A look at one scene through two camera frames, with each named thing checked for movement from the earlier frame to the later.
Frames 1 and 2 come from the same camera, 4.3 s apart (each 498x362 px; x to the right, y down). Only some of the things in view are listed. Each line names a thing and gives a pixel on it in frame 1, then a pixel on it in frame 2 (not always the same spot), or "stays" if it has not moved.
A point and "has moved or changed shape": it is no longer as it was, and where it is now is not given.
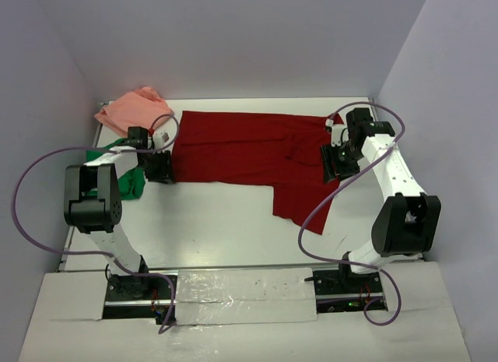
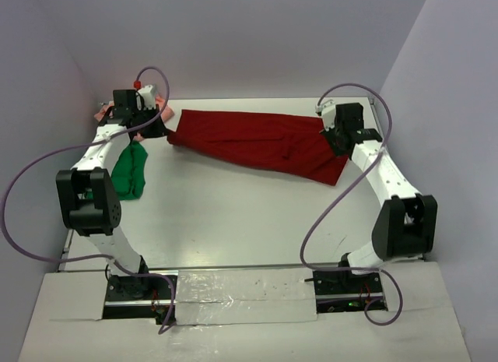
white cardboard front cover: x=263 y=316 stays
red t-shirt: x=282 y=152 has moved or changed shape
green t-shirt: x=131 y=183 stays
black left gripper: x=165 y=173 -> x=159 y=130
